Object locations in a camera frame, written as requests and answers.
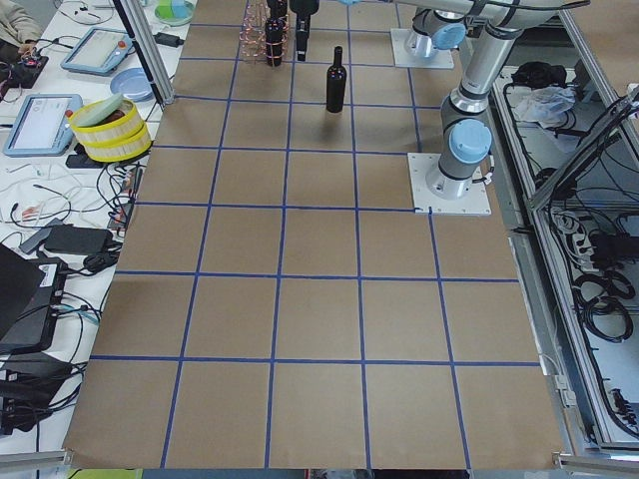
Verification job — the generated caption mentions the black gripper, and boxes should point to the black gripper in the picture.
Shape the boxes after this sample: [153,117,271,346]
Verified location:
[290,0,320,62]

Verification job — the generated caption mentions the dark glass wine bottle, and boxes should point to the dark glass wine bottle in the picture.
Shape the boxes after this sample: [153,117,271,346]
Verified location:
[325,46,347,113]

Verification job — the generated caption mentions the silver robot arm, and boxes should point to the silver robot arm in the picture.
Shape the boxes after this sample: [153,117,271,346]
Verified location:
[411,1,589,201]
[289,1,466,69]

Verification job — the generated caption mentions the dark wine bottle in rack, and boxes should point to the dark wine bottle in rack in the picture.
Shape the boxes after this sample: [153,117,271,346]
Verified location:
[267,0,289,22]

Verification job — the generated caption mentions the green translucent bowl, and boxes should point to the green translucent bowl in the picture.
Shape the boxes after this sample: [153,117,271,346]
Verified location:
[154,0,195,26]

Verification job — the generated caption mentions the black power brick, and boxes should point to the black power brick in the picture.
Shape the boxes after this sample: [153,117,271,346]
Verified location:
[154,32,184,48]

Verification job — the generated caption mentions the blue plate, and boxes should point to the blue plate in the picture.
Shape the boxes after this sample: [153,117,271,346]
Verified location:
[110,68,154,102]

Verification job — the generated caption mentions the teach pendant far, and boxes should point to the teach pendant far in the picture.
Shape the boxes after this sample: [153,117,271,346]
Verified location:
[61,27,133,76]

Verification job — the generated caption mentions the teach pendant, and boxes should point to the teach pendant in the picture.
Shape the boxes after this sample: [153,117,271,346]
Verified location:
[3,94,83,158]
[61,27,133,76]

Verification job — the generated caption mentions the yellow bamboo steamer stack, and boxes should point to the yellow bamboo steamer stack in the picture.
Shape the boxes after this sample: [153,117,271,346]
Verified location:
[68,98,152,163]

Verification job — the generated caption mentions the light green plate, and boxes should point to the light green plate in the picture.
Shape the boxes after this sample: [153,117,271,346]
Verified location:
[70,93,124,128]

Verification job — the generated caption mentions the teach pendant near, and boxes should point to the teach pendant near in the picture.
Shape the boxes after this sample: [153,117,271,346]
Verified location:
[3,94,83,158]

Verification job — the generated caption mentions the black laptop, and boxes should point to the black laptop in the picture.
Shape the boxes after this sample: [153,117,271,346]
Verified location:
[1,245,67,354]

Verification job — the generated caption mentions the copper wire wine rack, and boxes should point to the copper wire wine rack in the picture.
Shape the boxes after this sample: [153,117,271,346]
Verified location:
[240,1,289,67]

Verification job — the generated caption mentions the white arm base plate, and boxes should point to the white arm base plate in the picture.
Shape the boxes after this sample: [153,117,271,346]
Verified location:
[390,28,454,70]
[407,153,491,217]

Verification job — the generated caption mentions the aluminium frame post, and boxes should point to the aluminium frame post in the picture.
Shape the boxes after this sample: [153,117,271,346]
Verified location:
[113,0,175,109]

